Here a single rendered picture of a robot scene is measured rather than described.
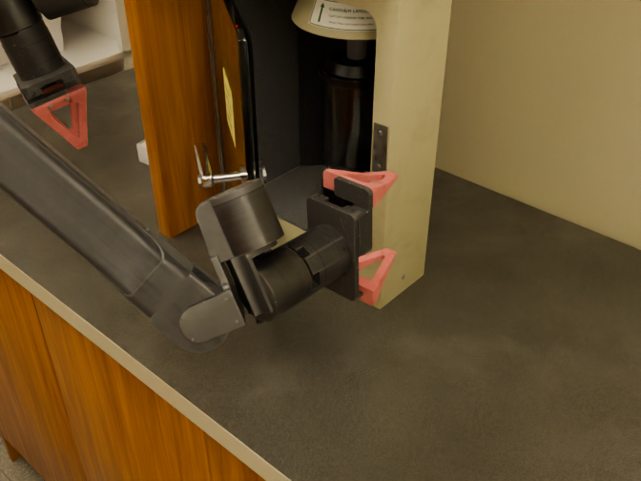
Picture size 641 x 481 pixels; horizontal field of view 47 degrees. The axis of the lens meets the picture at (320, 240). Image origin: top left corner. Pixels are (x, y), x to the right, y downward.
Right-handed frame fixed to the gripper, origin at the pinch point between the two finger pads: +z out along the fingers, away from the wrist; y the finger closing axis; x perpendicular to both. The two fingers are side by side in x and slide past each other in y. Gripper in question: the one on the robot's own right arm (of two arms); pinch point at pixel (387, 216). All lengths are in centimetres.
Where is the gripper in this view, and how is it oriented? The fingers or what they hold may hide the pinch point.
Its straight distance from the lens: 81.3
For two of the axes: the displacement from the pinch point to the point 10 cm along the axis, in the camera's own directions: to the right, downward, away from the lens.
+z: 6.9, -3.9, 6.1
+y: -0.3, -8.6, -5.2
